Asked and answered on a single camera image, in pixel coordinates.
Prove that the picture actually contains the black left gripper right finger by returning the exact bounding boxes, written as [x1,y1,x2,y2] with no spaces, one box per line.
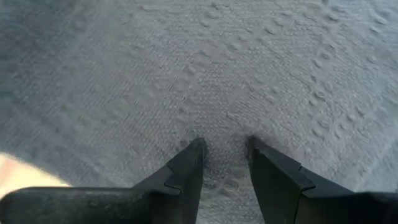
[245,135,398,224]

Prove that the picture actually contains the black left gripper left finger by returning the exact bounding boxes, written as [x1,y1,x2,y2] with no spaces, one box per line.
[0,138,208,224]

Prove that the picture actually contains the grey terry towel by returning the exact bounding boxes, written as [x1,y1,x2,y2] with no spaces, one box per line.
[0,0,398,224]

